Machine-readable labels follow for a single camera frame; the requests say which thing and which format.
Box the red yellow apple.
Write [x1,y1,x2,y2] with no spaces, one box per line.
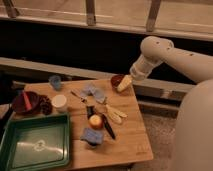
[89,115,103,129]

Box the green plastic tray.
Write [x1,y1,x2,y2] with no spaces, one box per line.
[0,114,70,171]

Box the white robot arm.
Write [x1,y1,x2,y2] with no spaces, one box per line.
[129,36,213,171]

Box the small blue cup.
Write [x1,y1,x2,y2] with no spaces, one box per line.
[49,75,61,91]

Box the light blue cloth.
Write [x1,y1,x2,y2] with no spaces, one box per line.
[80,84,106,103]

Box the black handled knife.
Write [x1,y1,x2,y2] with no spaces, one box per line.
[101,114,116,140]

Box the small black object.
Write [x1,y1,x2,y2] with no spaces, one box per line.
[86,106,94,119]

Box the white paper cup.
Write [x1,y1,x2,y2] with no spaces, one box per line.
[51,94,67,112]

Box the brown bowl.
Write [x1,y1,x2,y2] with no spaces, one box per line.
[110,74,124,90]

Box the red spatula in bowl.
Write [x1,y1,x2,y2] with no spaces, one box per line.
[22,91,32,110]

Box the blue sponge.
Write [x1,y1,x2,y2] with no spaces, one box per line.
[80,128,104,146]

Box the yellow banana toy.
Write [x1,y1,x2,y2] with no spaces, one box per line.
[106,104,127,124]

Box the dark red bowl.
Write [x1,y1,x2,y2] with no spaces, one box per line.
[12,91,40,114]

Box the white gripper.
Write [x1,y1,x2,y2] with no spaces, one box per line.
[117,55,156,92]

